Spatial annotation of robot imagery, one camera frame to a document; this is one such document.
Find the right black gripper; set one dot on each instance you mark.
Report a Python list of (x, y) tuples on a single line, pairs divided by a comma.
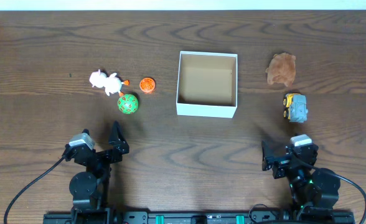
[(282, 160)]

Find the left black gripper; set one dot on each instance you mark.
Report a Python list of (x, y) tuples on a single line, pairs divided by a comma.
[(101, 155)]

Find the green numbered ball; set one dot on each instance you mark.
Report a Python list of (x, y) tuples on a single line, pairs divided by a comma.
[(128, 104)]

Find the white toy duck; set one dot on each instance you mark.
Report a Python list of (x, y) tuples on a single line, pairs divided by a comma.
[(112, 84)]

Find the yellow grey toy truck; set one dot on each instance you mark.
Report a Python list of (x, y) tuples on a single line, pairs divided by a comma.
[(295, 107)]

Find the orange round toy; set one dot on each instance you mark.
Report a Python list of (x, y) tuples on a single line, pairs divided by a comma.
[(147, 85)]

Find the brown plush toy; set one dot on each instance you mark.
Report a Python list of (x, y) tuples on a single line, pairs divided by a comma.
[(282, 69)]

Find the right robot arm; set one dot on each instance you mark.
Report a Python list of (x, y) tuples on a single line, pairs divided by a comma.
[(314, 191)]

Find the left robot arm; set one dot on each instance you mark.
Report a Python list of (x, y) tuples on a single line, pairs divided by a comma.
[(90, 188)]

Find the white cardboard box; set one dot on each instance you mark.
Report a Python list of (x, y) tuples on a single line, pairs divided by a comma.
[(207, 84)]

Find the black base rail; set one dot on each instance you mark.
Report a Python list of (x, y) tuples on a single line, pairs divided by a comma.
[(140, 217)]

